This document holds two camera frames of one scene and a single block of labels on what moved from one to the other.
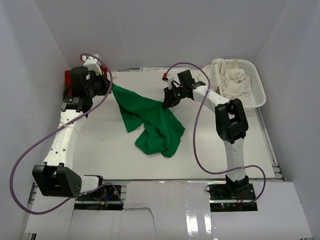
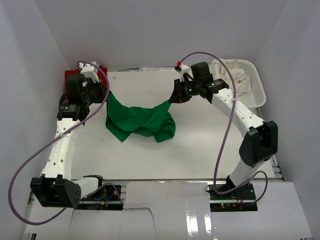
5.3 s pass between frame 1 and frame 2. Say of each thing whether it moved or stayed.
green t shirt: moved
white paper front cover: stayed
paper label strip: stayed
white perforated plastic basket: stayed
